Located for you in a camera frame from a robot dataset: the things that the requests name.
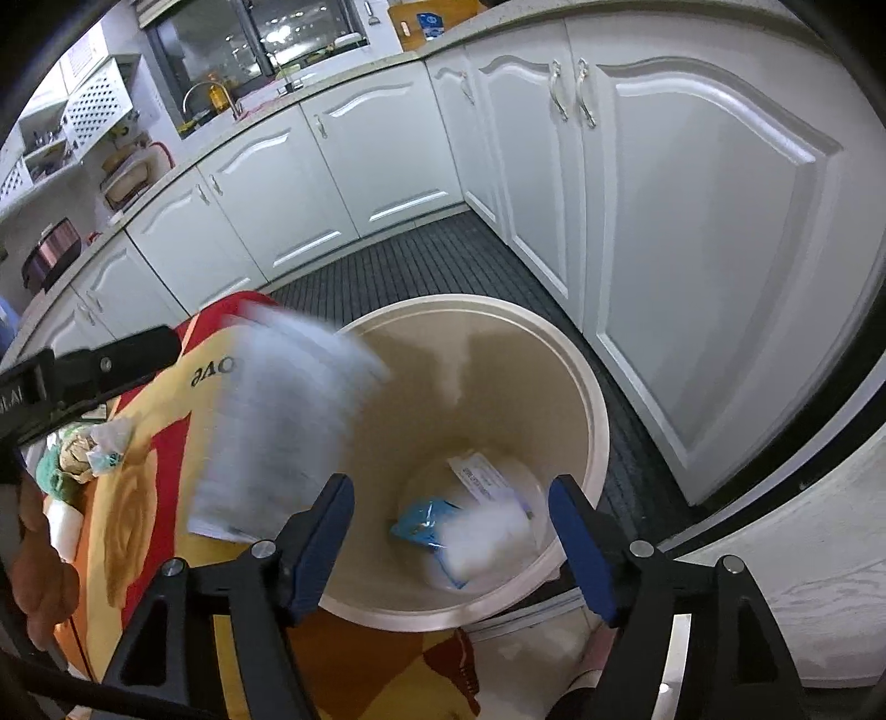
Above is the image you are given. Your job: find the white paper label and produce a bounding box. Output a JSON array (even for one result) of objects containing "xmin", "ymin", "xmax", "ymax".
[{"xmin": 446, "ymin": 451, "xmax": 534, "ymax": 517}]

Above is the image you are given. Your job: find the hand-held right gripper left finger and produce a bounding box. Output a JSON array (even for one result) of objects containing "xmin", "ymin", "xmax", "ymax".
[{"xmin": 100, "ymin": 472, "xmax": 357, "ymax": 720}]

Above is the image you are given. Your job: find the red orange printed blanket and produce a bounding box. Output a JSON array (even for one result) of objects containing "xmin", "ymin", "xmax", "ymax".
[{"xmin": 42, "ymin": 291, "xmax": 610, "ymax": 720}]

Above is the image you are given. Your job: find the wooden cutting board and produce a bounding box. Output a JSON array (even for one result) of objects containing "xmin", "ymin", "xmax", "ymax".
[{"xmin": 386, "ymin": 0, "xmax": 486, "ymax": 51}]

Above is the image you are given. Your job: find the chrome kitchen faucet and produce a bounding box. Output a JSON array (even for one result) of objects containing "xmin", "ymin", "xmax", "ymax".
[{"xmin": 182, "ymin": 79, "xmax": 245, "ymax": 124}]

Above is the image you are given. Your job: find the beige dish basket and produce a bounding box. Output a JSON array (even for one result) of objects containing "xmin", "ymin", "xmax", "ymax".
[{"xmin": 100, "ymin": 142, "xmax": 174, "ymax": 209}]

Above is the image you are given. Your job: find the white printed paper sheet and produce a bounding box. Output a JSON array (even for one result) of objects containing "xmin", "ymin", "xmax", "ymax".
[{"xmin": 188, "ymin": 315, "xmax": 392, "ymax": 544}]

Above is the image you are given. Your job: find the cream round waste bin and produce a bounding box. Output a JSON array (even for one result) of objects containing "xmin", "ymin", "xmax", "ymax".
[{"xmin": 315, "ymin": 294, "xmax": 611, "ymax": 632}]

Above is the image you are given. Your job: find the dark kitchen window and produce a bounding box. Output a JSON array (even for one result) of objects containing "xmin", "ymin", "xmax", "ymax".
[{"xmin": 142, "ymin": 0, "xmax": 368, "ymax": 140}]

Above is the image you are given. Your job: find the brown crumpled paper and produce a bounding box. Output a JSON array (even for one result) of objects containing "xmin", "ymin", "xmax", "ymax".
[{"xmin": 59, "ymin": 433, "xmax": 98, "ymax": 484}]

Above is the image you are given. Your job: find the pink cooking pot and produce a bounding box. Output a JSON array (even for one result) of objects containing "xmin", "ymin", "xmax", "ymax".
[{"xmin": 20, "ymin": 217, "xmax": 84, "ymax": 292}]

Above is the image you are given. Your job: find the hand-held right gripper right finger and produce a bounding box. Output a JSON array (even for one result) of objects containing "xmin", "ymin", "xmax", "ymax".
[{"xmin": 548, "ymin": 474, "xmax": 814, "ymax": 720}]

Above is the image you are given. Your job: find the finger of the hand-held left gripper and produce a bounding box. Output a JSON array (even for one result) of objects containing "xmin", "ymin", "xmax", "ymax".
[{"xmin": 54, "ymin": 324, "xmax": 182, "ymax": 416}]

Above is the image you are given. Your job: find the blue container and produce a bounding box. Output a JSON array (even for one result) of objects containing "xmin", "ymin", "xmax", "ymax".
[{"xmin": 0, "ymin": 294, "xmax": 22, "ymax": 361}]

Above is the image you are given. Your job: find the person's left hand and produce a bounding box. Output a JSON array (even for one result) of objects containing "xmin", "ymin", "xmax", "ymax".
[{"xmin": 0, "ymin": 477, "xmax": 80, "ymax": 652}]

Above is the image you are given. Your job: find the row of white cabinet doors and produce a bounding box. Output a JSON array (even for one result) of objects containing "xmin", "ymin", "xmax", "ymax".
[{"xmin": 14, "ymin": 14, "xmax": 886, "ymax": 506}]

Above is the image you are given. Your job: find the white lattice rack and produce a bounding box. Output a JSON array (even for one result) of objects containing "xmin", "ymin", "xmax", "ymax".
[{"xmin": 59, "ymin": 55, "xmax": 140, "ymax": 150}]

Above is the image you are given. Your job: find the blue snack packet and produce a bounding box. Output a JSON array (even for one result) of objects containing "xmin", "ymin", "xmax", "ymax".
[{"xmin": 389, "ymin": 498, "xmax": 461, "ymax": 555}]

